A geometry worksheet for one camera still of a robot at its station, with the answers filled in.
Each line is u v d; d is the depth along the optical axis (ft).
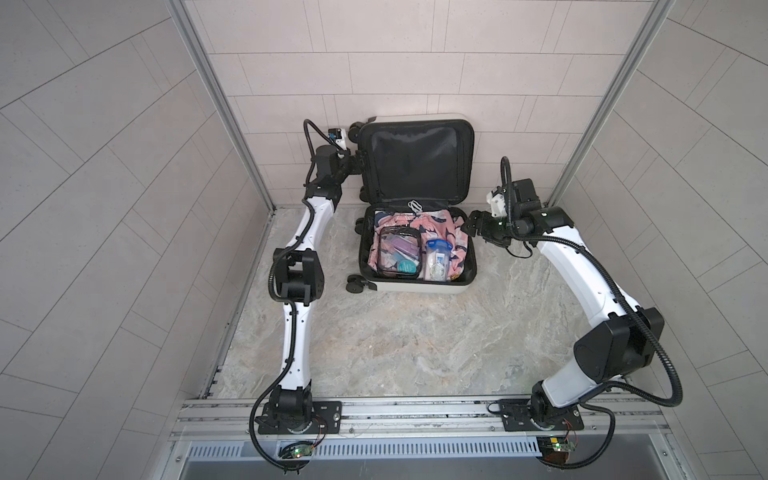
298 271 2.06
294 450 2.13
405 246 3.18
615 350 1.39
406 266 2.99
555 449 2.23
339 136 2.71
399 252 3.09
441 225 3.29
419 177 3.27
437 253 2.99
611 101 2.84
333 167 2.48
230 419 2.35
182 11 2.30
